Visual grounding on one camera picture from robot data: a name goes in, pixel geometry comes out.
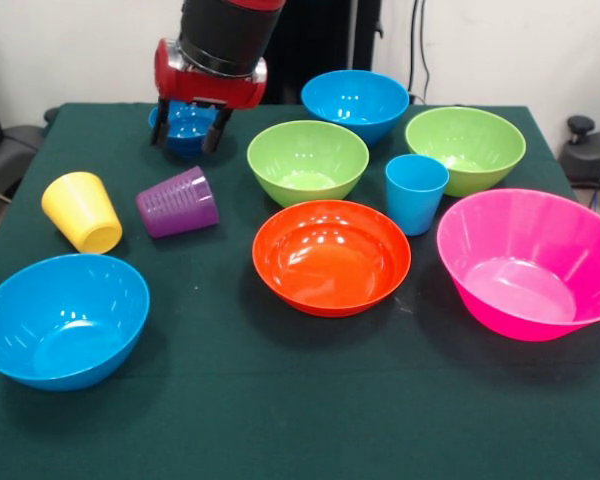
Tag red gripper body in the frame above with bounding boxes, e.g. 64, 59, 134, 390
153, 37, 269, 110

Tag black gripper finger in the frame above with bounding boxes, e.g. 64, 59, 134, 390
149, 98, 172, 150
202, 106, 234, 155

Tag purple cup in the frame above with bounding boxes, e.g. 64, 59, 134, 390
135, 165, 221, 239

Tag green bowl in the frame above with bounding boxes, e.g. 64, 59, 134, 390
404, 106, 527, 198
246, 119, 370, 208

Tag yellow cup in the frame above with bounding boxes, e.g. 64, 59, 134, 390
40, 171, 124, 255

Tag orange bowl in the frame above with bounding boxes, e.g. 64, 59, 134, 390
251, 199, 413, 319

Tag light blue bowl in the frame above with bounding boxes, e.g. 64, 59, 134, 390
300, 69, 411, 148
0, 252, 152, 393

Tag small dark blue bowl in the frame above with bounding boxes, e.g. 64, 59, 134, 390
148, 102, 221, 160

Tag light blue cup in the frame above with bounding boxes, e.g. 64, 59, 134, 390
384, 154, 451, 237

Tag dark green table cloth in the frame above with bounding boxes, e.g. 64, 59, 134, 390
0, 102, 600, 480

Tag pink bowl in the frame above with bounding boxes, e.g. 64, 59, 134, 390
436, 188, 600, 343

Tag black pedestal leg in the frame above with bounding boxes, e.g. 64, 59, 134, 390
558, 115, 600, 189
0, 124, 46, 201

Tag black wall cable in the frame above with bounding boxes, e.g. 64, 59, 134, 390
408, 0, 432, 104

